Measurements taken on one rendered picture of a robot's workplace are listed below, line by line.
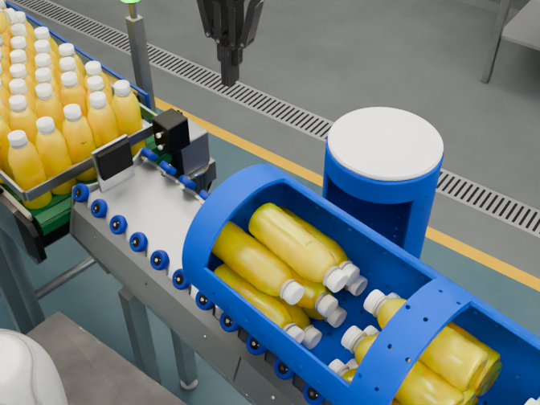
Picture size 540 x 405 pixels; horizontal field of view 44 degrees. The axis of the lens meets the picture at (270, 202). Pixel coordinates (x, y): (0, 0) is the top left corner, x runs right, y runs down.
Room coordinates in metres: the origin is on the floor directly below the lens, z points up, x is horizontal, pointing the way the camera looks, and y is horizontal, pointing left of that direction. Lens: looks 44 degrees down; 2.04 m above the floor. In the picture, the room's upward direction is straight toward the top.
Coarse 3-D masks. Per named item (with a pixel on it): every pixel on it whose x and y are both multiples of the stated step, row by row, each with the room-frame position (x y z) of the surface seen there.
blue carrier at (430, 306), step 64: (256, 192) 0.88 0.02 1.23; (192, 256) 0.81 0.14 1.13; (384, 256) 0.83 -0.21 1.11; (256, 320) 0.68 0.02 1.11; (320, 320) 0.80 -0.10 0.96; (448, 320) 0.60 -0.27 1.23; (512, 320) 0.63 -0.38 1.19; (320, 384) 0.58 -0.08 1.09; (384, 384) 0.53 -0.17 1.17; (512, 384) 0.61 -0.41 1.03
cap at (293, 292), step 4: (292, 284) 0.75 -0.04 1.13; (296, 284) 0.75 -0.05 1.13; (300, 284) 0.75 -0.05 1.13; (288, 288) 0.74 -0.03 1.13; (292, 288) 0.74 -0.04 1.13; (296, 288) 0.74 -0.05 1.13; (300, 288) 0.74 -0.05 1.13; (304, 288) 0.75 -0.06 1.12; (284, 292) 0.74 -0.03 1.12; (288, 292) 0.73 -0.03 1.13; (292, 292) 0.73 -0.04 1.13; (296, 292) 0.73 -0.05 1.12; (300, 292) 0.74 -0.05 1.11; (284, 296) 0.73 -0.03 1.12; (288, 296) 0.73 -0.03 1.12; (292, 296) 0.73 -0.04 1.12; (296, 296) 0.73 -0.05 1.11; (300, 296) 0.74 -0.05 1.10; (288, 300) 0.72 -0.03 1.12; (292, 300) 0.73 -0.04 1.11; (296, 300) 0.74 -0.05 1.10; (292, 304) 0.73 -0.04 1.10
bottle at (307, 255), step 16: (272, 208) 0.87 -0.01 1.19; (256, 224) 0.85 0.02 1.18; (272, 224) 0.84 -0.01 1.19; (288, 224) 0.83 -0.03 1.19; (272, 240) 0.81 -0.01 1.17; (288, 240) 0.80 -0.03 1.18; (304, 240) 0.80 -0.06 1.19; (320, 240) 0.81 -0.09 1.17; (288, 256) 0.78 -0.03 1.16; (304, 256) 0.77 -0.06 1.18; (320, 256) 0.77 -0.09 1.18; (304, 272) 0.75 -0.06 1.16; (320, 272) 0.75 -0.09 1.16
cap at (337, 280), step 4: (336, 272) 0.74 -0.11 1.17; (340, 272) 0.74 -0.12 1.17; (344, 272) 0.75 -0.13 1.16; (332, 276) 0.74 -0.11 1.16; (336, 276) 0.73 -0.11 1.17; (340, 276) 0.73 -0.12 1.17; (344, 276) 0.74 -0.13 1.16; (328, 280) 0.73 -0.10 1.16; (332, 280) 0.73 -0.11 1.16; (336, 280) 0.73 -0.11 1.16; (340, 280) 0.73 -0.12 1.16; (344, 280) 0.74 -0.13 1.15; (328, 284) 0.73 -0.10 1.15; (332, 284) 0.73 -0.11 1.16; (336, 284) 0.72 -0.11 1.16; (340, 284) 0.73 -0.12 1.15; (344, 284) 0.74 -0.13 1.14; (332, 288) 0.72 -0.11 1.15; (336, 288) 0.73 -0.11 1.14; (340, 288) 0.74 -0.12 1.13
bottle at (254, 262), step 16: (224, 240) 0.84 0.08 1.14; (240, 240) 0.84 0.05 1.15; (256, 240) 0.85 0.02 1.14; (224, 256) 0.82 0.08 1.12; (240, 256) 0.81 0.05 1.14; (256, 256) 0.80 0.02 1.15; (272, 256) 0.80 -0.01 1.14; (240, 272) 0.79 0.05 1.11; (256, 272) 0.77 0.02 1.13; (272, 272) 0.76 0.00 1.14; (288, 272) 0.77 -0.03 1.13; (256, 288) 0.76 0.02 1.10; (272, 288) 0.75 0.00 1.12
